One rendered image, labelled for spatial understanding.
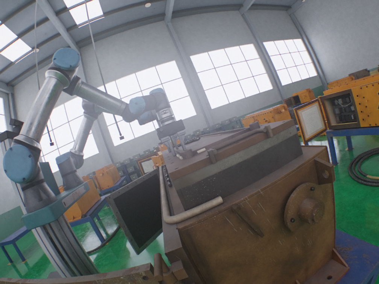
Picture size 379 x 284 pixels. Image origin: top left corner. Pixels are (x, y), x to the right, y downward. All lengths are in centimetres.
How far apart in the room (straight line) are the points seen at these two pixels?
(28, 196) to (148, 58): 1093
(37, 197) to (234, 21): 1447
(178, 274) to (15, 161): 55
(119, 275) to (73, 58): 71
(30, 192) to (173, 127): 68
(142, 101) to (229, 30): 1311
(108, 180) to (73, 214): 305
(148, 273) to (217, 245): 22
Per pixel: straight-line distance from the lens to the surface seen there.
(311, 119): 305
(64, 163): 123
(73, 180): 121
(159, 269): 35
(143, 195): 164
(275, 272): 74
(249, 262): 63
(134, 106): 80
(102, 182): 694
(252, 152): 56
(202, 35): 1271
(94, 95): 88
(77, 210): 407
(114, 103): 89
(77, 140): 134
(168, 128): 85
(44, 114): 69
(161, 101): 86
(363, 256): 106
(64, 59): 76
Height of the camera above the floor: 145
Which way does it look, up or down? 3 degrees down
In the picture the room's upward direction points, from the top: 21 degrees counter-clockwise
